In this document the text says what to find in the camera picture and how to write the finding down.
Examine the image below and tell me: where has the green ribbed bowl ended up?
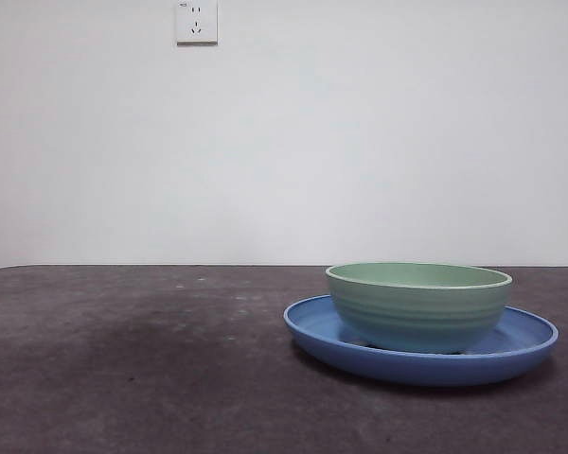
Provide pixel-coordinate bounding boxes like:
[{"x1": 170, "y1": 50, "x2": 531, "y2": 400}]
[{"x1": 325, "y1": 262, "x2": 514, "y2": 355}]

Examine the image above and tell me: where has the blue round plate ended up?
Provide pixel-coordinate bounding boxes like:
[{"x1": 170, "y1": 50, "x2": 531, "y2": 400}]
[{"x1": 283, "y1": 293, "x2": 560, "y2": 389}]

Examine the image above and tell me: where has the white wall power socket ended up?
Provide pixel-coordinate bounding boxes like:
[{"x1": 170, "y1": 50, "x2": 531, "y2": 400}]
[{"x1": 176, "y1": 0, "x2": 220, "y2": 47}]

